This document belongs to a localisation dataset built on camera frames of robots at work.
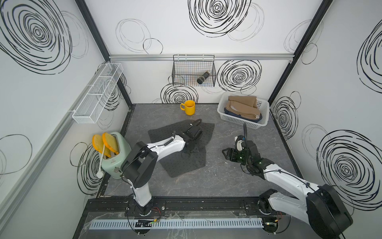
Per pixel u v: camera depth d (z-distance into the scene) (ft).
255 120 3.34
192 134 2.35
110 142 2.62
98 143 2.40
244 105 3.52
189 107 3.56
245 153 2.15
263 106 3.64
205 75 3.00
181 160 2.94
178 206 2.47
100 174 2.37
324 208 1.34
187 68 3.16
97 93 2.58
